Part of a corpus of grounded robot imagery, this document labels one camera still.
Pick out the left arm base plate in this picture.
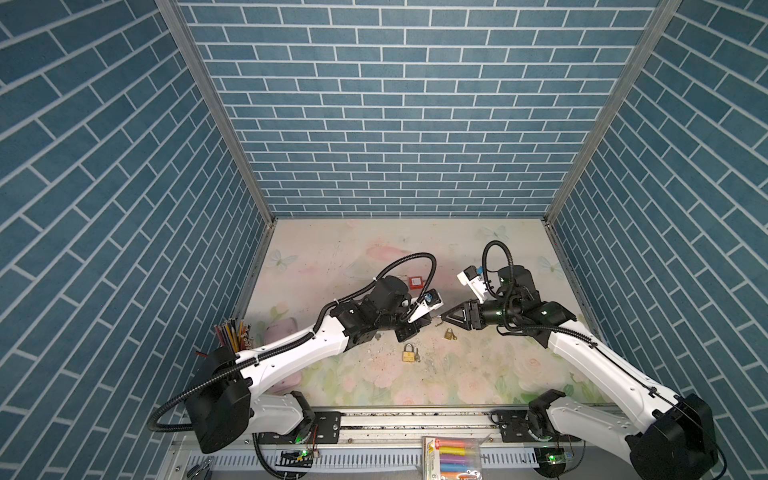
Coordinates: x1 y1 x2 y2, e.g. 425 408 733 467
257 411 342 445

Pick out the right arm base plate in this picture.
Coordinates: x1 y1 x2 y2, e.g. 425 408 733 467
489 409 581 443

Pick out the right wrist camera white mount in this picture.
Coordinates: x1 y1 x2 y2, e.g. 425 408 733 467
457 265 490 304

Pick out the highlighter marker pack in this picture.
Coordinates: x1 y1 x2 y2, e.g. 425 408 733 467
422 436 483 480

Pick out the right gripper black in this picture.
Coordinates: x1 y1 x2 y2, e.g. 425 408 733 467
441 297 520 329

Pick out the red padlock with key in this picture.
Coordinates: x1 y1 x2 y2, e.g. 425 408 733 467
408 276 425 290

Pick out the aluminium rail frame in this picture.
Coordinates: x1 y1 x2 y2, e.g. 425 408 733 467
158 406 602 479

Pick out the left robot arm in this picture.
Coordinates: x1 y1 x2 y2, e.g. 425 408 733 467
146 252 442 453

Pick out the large brass padlock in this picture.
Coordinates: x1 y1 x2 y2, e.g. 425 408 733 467
401 343 420 363

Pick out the pink pencil cup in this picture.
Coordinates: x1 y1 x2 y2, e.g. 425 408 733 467
211 318 253 353

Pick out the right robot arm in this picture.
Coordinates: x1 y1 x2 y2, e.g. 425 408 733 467
442 240 728 479

